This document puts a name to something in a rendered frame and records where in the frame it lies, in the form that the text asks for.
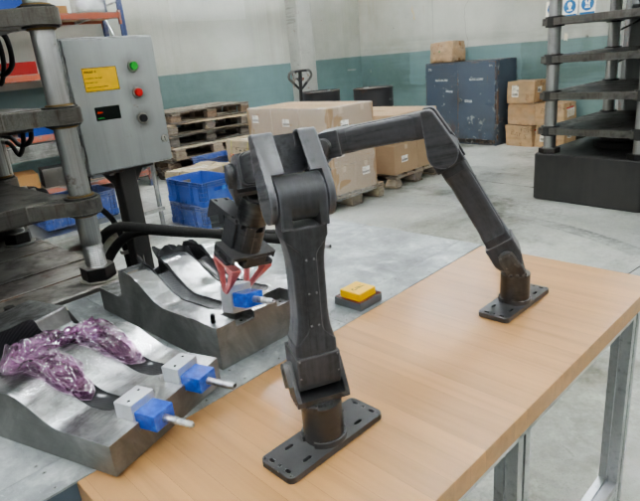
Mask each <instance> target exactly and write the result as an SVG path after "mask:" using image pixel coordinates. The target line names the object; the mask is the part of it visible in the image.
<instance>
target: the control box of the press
mask: <svg viewBox="0 0 640 501"><path fill-rule="evenodd" d="M57 43H58V48H59V52H60V56H61V61H62V65H63V69H64V74H65V78H66V83H67V87H68V91H69V96H70V100H71V102H73V103H74V104H77V105H78V106H80V109H81V113H82V118H83V122H82V124H80V125H79V126H77V131H78V135H79V139H80V147H81V151H82V156H83V160H84V164H85V169H86V173H87V178H88V182H89V185H90V190H91V191H92V189H91V184H90V178H89V177H91V176H94V175H99V174H102V175H103V176H104V177H105V178H106V179H107V180H108V181H109V182H110V183H111V184H112V185H113V186H114V187H115V192H116V197H117V201H118V206H119V211H120V215H121V220H122V222H134V223H145V224H146V221H145V216H144V211H143V206H142V201H141V196H140V191H139V186H138V178H139V175H140V173H141V170H142V167H145V168H149V166H151V165H153V163H155V162H159V161H164V160H168V159H172V152H171V146H170V141H169V135H168V129H167V124H166V118H165V112H164V107H163V101H162V95H161V90H160V84H159V79H158V74H157V68H156V62H155V57H154V51H153V45H152V40H151V36H150V35H133V36H110V37H87V38H64V39H57ZM120 254H123V255H124V258H125V262H126V266H127V267H129V266H132V265H135V264H138V263H140V261H139V260H138V259H137V256H138V255H139V256H141V257H142V259H143V255H144V257H145V261H146V263H147V264H149V265H150V266H151V267H152V268H155V265H154V260H153V255H152V250H151V245H150V241H149V236H148V235H147V236H140V237H136V238H134V239H132V240H130V241H128V242H127V244H125V245H124V246H123V247H122V250H121V251H120Z"/></svg>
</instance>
